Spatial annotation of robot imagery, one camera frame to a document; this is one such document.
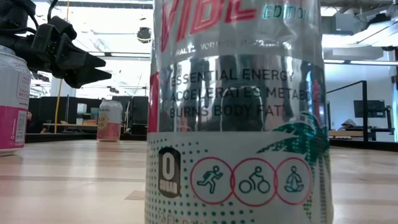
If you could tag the thin black shelf side frame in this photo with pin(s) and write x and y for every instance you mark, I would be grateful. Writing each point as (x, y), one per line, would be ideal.
(366, 109)

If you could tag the white salmon Spindrift can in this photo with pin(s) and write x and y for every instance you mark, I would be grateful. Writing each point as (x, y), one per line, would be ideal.
(109, 124)

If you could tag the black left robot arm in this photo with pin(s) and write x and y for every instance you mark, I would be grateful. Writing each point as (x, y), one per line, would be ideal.
(14, 12)

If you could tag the yellow pole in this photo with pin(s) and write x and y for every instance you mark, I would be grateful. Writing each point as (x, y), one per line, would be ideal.
(59, 105)

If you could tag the black computer monitor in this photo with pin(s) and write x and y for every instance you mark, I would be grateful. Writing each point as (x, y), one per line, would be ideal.
(370, 109)

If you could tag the white magenta Spindrift can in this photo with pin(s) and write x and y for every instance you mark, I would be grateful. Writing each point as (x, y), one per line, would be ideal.
(12, 109)

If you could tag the white Celsius energy drink can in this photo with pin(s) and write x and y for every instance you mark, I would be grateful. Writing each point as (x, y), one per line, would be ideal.
(236, 140)

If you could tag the white column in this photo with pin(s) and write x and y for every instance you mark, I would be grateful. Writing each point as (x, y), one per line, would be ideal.
(59, 90)

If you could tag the black room partition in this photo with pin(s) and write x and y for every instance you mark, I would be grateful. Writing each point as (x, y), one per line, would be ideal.
(46, 109)
(140, 112)

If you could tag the person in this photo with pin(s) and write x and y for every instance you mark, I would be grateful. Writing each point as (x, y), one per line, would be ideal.
(349, 123)

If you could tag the black aluminium rail frame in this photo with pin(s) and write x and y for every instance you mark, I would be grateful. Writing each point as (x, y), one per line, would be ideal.
(46, 137)
(373, 145)

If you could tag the wooden desk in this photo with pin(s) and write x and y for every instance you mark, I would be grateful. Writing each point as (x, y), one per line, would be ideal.
(62, 124)

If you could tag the black ceiling dome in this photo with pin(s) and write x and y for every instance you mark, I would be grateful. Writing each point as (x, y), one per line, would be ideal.
(144, 33)

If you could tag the white storage box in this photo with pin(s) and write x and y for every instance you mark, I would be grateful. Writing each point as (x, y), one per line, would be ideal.
(81, 110)

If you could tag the teal storage box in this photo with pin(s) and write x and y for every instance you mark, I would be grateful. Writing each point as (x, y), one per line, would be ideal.
(94, 110)

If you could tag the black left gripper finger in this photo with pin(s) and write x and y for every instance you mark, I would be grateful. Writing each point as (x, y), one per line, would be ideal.
(87, 77)
(81, 60)

